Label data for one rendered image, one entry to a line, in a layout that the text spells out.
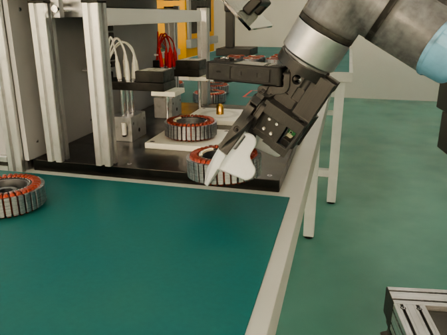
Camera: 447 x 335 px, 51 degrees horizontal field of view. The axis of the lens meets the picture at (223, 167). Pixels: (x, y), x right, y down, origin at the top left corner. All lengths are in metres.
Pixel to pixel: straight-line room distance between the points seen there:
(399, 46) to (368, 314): 1.37
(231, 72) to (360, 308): 1.36
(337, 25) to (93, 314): 0.41
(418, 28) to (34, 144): 0.69
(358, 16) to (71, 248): 0.44
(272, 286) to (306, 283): 1.43
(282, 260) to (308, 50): 0.25
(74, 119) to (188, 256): 0.57
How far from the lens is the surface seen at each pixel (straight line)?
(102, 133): 0.86
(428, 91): 6.39
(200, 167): 0.65
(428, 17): 0.58
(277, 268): 0.56
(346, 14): 0.58
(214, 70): 0.65
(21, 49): 0.92
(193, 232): 0.63
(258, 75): 0.62
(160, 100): 1.23
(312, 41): 0.58
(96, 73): 0.84
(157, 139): 0.98
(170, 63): 1.22
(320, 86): 0.60
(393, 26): 0.57
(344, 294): 1.92
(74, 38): 1.07
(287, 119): 0.60
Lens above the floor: 1.03
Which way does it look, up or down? 18 degrees down
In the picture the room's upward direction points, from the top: straight up
